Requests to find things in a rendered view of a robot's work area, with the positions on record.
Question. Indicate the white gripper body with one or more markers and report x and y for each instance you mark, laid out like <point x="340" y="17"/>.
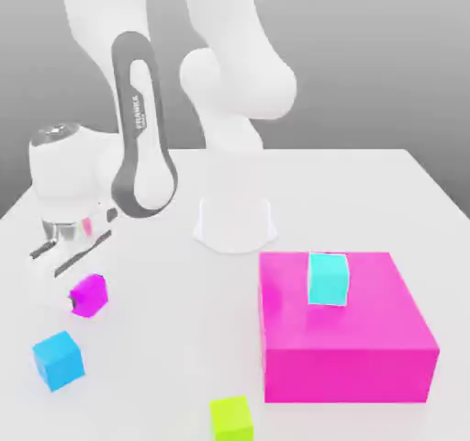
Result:
<point x="62" y="261"/>

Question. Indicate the large pink box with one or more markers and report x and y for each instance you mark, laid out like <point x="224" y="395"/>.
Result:
<point x="349" y="345"/>

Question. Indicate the small magenta cube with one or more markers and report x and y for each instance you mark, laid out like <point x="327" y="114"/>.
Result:
<point x="90" y="296"/>

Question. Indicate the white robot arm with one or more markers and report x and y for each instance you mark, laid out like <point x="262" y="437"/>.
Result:
<point x="235" y="81"/>

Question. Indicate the small lime green cube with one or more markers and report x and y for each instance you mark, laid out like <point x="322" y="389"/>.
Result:
<point x="231" y="419"/>

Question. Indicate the small cyan cube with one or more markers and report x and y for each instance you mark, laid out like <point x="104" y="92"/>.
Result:
<point x="328" y="279"/>

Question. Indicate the small blue cube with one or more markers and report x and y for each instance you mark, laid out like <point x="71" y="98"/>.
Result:
<point x="58" y="361"/>

